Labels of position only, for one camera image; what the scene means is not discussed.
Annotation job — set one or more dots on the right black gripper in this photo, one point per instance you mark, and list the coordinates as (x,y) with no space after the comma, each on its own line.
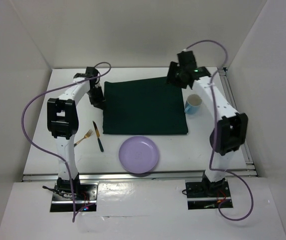
(173,68)

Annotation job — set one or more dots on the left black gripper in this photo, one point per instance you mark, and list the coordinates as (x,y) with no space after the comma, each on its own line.
(95,102)

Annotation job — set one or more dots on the dark green cloth napkin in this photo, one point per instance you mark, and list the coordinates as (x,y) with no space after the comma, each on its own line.
(147,107)

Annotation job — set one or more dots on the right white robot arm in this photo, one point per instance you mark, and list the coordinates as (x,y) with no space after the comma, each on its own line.
(229,125)

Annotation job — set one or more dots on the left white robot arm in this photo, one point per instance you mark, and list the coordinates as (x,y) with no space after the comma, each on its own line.
(63,123)

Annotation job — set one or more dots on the blue mug white inside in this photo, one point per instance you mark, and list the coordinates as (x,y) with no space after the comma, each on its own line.
(192,104)

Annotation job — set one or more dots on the lilac plastic plate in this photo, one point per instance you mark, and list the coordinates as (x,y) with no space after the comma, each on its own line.
(138,155)

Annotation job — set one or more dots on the gold knife green handle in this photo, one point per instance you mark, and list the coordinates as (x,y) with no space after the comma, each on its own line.
(98,137)

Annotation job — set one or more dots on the gold fork green handle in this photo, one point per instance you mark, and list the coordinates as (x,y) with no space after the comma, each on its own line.
(86,136)

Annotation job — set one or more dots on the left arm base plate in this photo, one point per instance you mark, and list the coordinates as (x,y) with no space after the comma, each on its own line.
(85,200)

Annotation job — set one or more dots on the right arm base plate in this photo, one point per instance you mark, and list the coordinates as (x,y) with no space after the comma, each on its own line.
(199,199)

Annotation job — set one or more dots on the aluminium rail front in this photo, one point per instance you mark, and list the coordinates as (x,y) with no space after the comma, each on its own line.
(118,176)

